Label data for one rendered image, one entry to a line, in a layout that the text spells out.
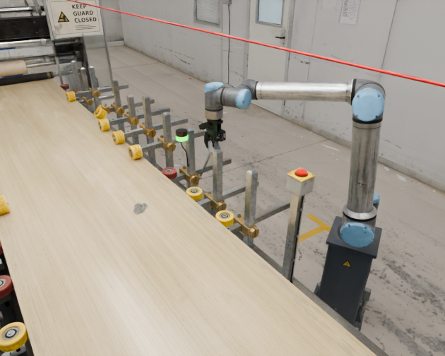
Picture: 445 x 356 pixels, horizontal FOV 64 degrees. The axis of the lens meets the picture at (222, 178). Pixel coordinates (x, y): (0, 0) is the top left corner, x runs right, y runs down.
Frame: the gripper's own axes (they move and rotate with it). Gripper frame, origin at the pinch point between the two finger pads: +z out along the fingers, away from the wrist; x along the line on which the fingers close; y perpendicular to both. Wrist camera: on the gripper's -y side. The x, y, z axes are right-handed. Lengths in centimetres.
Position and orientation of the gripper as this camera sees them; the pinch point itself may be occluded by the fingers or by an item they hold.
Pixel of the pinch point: (212, 152)
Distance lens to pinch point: 188.2
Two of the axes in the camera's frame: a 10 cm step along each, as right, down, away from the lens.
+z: 0.0, 8.6, 5.0
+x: 8.1, -2.9, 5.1
